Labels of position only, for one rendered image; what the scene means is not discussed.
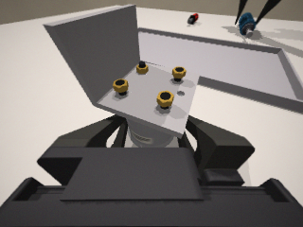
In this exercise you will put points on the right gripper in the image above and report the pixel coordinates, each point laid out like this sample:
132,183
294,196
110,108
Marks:
270,3

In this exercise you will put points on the red-handled nut driver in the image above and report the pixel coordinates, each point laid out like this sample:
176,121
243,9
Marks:
193,18

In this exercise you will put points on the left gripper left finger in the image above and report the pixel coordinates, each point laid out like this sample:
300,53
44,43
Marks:
96,135

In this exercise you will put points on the grey shallow tray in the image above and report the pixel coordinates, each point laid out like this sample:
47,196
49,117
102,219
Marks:
260,72

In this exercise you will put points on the blue electric nut driver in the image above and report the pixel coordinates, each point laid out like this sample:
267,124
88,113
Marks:
247,24

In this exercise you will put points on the dark grey cylinder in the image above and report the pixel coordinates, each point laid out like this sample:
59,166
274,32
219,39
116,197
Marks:
146,137

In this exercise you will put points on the yellow hex nut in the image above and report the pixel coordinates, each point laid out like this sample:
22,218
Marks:
179,72
165,98
142,70
121,85

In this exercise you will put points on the grey l-shaped bracket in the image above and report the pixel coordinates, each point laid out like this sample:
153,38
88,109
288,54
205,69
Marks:
103,46

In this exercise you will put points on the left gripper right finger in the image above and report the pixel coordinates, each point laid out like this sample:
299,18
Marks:
217,148

